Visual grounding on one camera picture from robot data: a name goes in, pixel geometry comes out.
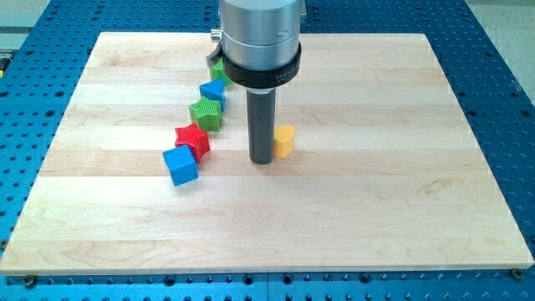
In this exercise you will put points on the blue perforated metal table plate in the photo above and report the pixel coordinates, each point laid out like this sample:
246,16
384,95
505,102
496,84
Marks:
42,76

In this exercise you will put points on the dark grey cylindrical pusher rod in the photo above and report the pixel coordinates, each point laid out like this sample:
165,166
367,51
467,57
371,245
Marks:
260,121

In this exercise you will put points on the green star block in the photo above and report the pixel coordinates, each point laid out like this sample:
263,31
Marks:
206,114

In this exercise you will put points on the light wooden board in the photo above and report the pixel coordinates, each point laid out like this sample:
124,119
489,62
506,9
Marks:
385,173

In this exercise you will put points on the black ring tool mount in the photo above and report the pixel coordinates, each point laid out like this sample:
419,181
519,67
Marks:
262,79

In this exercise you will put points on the blue pentagon block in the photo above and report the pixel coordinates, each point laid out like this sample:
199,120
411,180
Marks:
214,90

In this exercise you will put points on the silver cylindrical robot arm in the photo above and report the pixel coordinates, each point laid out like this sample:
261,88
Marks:
258,45

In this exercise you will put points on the yellow heart block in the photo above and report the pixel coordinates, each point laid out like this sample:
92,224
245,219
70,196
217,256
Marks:
283,140

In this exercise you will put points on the red star block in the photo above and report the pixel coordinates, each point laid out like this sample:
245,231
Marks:
196,139

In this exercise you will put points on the blue cube block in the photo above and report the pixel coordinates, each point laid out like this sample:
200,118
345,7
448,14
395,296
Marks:
181,165

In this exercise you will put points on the green block behind arm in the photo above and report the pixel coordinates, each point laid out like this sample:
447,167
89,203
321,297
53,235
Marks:
217,72

